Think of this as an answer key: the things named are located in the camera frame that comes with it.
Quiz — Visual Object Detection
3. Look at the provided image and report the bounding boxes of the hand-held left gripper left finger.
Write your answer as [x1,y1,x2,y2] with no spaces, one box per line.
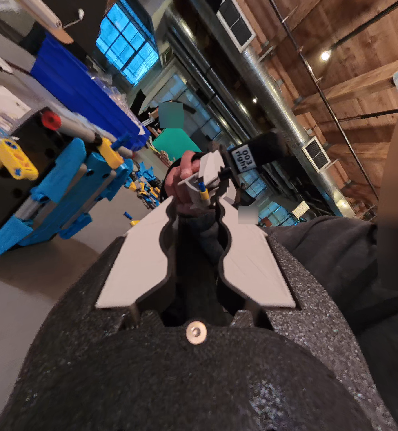
[95,196,178,310]

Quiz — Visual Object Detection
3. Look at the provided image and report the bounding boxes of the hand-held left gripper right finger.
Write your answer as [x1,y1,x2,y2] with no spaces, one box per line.
[216,198,297,316]

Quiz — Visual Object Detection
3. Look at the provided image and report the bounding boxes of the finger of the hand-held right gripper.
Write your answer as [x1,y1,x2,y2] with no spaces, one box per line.
[198,150,227,185]
[218,183,237,207]

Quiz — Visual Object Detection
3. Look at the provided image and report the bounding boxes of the grey curved panel piece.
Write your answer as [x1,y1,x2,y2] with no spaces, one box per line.
[178,175,208,202]

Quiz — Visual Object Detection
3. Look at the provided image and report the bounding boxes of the grey desk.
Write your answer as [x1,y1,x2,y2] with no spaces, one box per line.
[0,24,172,425]

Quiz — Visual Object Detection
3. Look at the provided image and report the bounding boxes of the person's right hand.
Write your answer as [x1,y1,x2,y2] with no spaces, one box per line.
[165,151,203,216]

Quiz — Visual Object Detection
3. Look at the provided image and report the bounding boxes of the teal green panel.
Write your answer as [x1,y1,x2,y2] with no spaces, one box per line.
[152,133,202,159]

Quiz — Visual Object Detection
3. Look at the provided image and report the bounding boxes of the white ceiling vent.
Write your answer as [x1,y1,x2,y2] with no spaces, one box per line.
[216,0,257,53]
[302,136,331,173]

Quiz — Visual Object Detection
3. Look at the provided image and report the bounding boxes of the pile of building pieces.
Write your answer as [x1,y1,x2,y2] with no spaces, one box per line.
[124,162,163,208]

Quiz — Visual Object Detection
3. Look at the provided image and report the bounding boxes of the blue and black brick model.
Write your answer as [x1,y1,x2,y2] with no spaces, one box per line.
[0,108,134,261]

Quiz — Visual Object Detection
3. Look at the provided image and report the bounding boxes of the clear plastic bags in bin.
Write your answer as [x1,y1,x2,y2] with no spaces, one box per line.
[91,72,146,136]

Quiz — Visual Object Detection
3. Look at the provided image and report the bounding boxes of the blue storage bin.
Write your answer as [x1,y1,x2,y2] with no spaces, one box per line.
[30,34,151,153]

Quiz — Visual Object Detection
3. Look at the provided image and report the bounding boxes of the building instruction booklet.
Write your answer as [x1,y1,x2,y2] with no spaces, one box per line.
[0,81,31,131]

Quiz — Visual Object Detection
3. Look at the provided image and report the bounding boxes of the white laptop stand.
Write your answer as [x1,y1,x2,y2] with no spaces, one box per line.
[0,0,75,74]

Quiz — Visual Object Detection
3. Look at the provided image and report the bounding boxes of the silver ventilation duct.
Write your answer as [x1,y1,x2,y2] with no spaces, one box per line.
[167,7,354,216]

